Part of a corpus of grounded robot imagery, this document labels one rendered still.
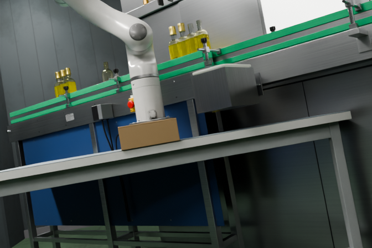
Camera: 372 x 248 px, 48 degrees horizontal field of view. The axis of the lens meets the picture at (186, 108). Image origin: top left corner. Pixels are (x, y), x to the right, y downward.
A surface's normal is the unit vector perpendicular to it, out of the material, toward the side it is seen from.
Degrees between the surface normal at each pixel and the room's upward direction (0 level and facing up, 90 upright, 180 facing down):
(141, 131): 90
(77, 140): 90
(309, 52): 90
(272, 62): 90
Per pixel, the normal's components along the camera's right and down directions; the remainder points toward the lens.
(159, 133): 0.04, -0.07
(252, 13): -0.62, 0.06
